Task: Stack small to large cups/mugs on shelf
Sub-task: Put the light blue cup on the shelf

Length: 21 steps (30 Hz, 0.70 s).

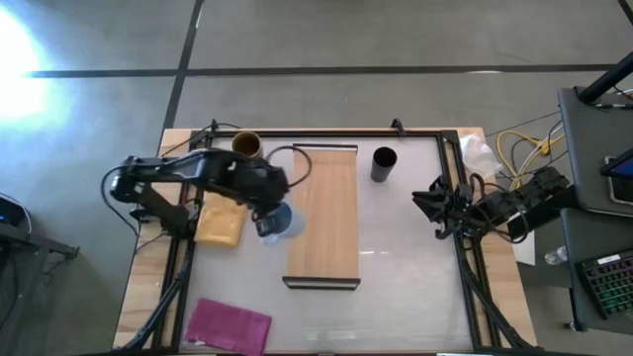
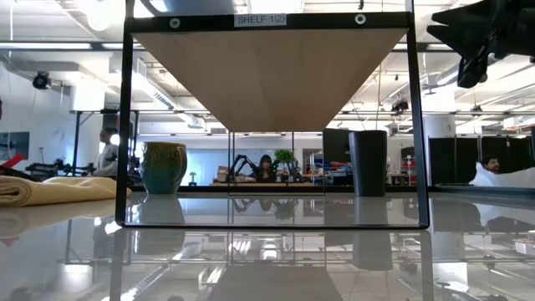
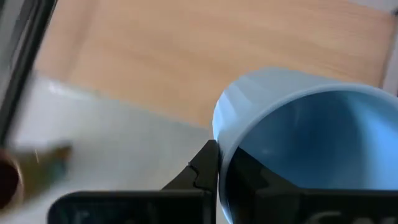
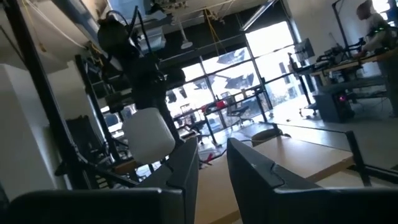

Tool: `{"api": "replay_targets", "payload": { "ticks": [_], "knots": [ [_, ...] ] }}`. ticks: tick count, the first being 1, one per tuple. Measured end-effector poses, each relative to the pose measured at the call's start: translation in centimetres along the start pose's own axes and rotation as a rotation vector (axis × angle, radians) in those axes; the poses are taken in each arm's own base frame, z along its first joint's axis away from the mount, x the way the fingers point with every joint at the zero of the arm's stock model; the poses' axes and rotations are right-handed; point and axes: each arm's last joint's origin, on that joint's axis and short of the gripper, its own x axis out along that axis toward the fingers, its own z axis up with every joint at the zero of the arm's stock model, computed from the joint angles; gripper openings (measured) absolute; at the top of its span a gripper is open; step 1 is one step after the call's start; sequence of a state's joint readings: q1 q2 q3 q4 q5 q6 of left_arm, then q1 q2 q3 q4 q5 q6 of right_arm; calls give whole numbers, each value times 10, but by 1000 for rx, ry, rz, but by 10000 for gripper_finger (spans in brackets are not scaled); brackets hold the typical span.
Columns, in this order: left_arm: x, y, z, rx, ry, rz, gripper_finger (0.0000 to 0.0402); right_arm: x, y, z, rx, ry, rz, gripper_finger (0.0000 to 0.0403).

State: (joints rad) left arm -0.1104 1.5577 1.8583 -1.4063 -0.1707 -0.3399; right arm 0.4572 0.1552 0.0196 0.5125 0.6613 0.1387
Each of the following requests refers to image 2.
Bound brown mug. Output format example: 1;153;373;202
140;141;189;196

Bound tall black cup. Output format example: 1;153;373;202
348;130;389;198

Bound standing person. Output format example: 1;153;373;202
92;126;120;178

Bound black metal stand frame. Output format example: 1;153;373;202
69;108;140;177

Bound black room partitions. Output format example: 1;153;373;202
427;135;535;186

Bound white air duct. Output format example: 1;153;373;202
125;58;206;130

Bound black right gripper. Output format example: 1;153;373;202
426;0;535;89

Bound yellow folded cloth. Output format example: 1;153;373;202
0;175;133;209

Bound wall picture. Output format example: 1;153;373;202
0;130;31;161

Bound green potted plant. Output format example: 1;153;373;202
273;148;297;167

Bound wooden tray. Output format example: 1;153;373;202
115;0;431;230

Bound red object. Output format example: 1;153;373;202
0;153;26;171

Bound white shelf label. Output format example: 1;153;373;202
233;13;288;28

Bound white sheet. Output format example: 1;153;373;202
469;161;535;189

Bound black background robot rig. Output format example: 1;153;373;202
23;157;98;177

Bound shelving with coloured bins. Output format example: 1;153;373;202
311;160;355;186

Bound black monitor panel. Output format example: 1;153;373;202
322;127;352;165

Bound person behind white sheet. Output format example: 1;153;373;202
480;155;503;175

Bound seated person at desk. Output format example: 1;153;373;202
249;154;290;184

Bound black ceiling spotlight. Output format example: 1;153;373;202
32;70;53;91

